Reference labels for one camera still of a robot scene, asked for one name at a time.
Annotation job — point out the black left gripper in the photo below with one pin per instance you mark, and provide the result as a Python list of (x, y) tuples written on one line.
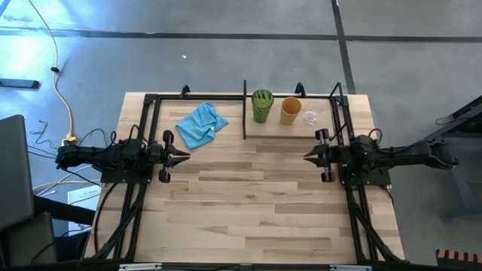
[(165, 156)]

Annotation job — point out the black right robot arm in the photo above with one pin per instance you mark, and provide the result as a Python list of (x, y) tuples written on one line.
[(406, 154)]

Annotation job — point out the blue microfibre cloth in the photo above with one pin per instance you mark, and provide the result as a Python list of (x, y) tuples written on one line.
[(201, 124)]

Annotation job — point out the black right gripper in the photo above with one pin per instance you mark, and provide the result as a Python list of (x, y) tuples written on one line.
[(333, 156)]

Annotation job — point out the dark metal side desk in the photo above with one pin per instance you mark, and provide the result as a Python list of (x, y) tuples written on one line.
[(461, 188)]

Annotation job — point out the white paper box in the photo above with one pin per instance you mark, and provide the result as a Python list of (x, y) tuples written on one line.
[(81, 195)]

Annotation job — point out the orange black striped object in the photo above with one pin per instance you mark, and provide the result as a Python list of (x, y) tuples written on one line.
[(457, 256)]

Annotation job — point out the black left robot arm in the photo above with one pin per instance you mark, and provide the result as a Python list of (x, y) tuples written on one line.
[(101, 154)]

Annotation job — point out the dark grey chair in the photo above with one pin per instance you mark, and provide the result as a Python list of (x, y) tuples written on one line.
[(15, 169)]

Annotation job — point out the black aluminium table frame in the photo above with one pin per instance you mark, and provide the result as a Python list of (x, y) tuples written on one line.
[(211, 97)]

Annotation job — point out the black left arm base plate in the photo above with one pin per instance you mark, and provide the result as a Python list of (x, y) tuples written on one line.
[(124, 177)]

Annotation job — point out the small clear plastic cup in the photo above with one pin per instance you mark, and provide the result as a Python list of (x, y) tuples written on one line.
[(310, 117)]

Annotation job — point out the green translucent tall cup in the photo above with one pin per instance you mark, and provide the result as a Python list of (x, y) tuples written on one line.
[(262, 109)]

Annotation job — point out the orange plastic cup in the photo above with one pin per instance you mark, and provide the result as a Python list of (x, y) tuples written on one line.
[(290, 111)]

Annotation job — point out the black flat floor bar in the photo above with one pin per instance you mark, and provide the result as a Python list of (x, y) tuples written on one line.
[(19, 83)]

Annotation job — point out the silver metal bracket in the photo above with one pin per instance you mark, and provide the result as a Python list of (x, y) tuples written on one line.
[(350, 268), (140, 267)]

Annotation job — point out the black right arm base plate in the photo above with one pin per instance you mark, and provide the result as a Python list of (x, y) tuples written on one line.
[(376, 178)]

